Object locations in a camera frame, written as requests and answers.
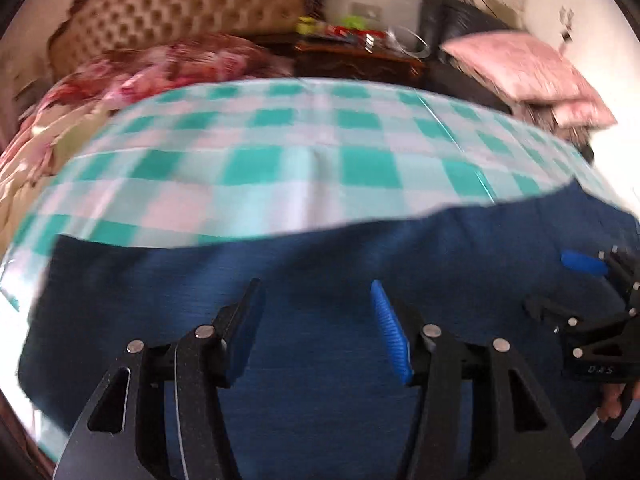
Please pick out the clear glass bowl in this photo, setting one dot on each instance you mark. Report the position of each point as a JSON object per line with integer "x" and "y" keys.
{"x": 407, "y": 42}

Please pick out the green white checked cloth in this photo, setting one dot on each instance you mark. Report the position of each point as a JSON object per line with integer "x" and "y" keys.
{"x": 280, "y": 160}

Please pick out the red floral blanket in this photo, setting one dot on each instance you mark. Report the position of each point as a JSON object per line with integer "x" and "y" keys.
{"x": 150, "y": 67}

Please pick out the dark wooden nightstand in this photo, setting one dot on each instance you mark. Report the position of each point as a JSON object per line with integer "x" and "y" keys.
{"x": 357, "y": 60}

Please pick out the person's right hand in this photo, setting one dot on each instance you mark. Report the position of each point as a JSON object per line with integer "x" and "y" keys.
{"x": 614, "y": 402}

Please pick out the black leather chair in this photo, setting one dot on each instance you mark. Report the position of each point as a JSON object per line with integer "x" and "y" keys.
{"x": 465, "y": 20}

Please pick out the pink pillow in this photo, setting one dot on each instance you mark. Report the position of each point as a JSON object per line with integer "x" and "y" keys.
{"x": 530, "y": 72}

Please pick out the blue pants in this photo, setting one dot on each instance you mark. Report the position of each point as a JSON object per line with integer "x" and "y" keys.
{"x": 320, "y": 280}

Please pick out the beige bed cover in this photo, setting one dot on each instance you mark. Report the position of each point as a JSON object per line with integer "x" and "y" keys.
{"x": 35, "y": 160}

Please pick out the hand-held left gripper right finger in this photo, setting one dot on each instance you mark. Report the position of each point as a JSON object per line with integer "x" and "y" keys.
{"x": 392, "y": 332}

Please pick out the beige tufted headboard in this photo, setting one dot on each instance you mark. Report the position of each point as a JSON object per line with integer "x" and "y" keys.
{"x": 195, "y": 2}

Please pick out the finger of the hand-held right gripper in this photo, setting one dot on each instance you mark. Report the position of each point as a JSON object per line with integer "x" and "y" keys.
{"x": 580, "y": 261}
{"x": 550, "y": 312}

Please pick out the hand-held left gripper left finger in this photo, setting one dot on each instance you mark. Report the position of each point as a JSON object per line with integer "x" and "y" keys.
{"x": 243, "y": 331}

